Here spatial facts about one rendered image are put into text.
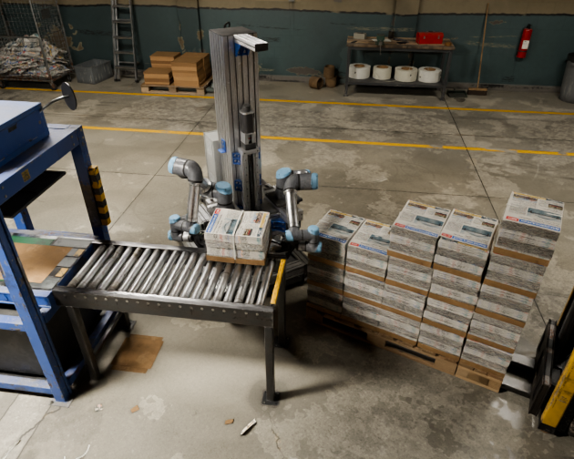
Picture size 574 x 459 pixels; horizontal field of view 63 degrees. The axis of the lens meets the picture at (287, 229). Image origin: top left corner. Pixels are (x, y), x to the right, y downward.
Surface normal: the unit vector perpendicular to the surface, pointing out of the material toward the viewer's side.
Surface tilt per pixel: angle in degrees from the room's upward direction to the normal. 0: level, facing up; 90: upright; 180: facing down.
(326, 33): 90
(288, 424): 0
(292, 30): 90
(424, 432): 0
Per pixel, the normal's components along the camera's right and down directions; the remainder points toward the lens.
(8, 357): -0.14, 0.54
